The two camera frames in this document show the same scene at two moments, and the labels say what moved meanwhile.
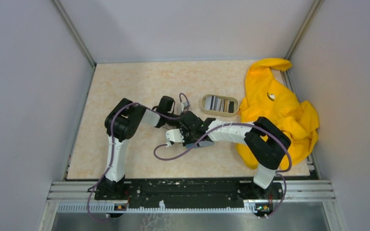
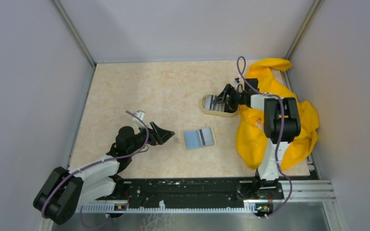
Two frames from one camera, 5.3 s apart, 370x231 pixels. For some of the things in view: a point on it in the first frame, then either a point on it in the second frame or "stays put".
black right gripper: x=186 y=142 → x=229 y=90
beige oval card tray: x=218 y=113 stays put
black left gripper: x=179 y=125 → x=157 y=135
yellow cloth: x=270 y=100 stays put
